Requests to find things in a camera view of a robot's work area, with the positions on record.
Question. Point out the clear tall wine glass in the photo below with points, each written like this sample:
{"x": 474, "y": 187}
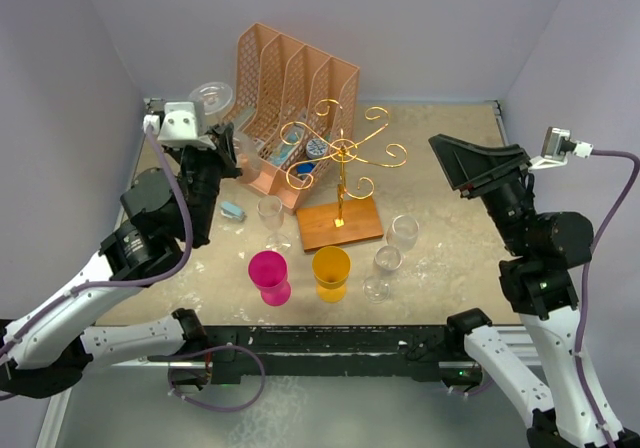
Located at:
{"x": 217, "y": 99}

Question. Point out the clear round wine glass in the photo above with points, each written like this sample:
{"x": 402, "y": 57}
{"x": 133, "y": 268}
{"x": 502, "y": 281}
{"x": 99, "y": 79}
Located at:
{"x": 403, "y": 233}

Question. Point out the gold wire wine glass rack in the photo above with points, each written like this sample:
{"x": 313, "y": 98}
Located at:
{"x": 353, "y": 217}

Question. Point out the orange plastic file organizer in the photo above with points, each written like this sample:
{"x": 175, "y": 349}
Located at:
{"x": 296, "y": 90}

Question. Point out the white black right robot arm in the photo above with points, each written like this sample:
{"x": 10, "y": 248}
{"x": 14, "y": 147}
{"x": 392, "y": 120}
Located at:
{"x": 567, "y": 408}

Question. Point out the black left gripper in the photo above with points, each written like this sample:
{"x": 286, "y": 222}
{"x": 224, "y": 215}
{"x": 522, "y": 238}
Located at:
{"x": 225, "y": 151}

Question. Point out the clear lying wine glass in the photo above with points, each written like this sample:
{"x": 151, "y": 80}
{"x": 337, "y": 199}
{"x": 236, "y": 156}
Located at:
{"x": 386, "y": 263}

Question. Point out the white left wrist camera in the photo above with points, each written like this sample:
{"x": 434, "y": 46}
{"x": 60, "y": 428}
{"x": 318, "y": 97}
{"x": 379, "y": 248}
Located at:
{"x": 181, "y": 126}

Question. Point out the yellow plastic goblet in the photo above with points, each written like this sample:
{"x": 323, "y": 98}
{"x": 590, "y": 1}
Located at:
{"x": 331, "y": 267}

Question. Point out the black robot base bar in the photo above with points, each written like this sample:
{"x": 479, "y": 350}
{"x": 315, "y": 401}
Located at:
{"x": 422, "y": 353}

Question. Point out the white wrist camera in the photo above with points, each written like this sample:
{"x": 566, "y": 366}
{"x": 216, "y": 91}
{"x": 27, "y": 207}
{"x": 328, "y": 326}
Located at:
{"x": 557, "y": 146}
{"x": 181, "y": 126}

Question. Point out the clear flute wine glass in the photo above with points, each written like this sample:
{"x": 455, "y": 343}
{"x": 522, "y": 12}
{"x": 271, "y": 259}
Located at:
{"x": 270, "y": 211}

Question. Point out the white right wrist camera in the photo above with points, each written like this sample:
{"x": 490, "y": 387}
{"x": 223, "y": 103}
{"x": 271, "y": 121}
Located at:
{"x": 557, "y": 146}

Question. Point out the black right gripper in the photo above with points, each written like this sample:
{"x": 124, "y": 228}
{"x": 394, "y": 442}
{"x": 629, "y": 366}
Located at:
{"x": 475, "y": 168}

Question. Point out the blue round lid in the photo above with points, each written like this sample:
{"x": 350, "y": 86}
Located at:
{"x": 304, "y": 168}

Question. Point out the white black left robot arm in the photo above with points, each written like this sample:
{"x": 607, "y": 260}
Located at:
{"x": 169, "y": 214}

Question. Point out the light blue stapler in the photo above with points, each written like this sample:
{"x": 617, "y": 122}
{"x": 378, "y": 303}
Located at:
{"x": 232, "y": 211}

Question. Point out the blue white patterned tin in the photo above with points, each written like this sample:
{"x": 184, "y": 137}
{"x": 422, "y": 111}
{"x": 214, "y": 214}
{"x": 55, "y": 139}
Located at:
{"x": 316, "y": 148}

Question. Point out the pink plastic goblet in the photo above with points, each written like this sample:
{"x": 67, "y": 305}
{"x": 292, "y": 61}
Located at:
{"x": 268, "y": 272}

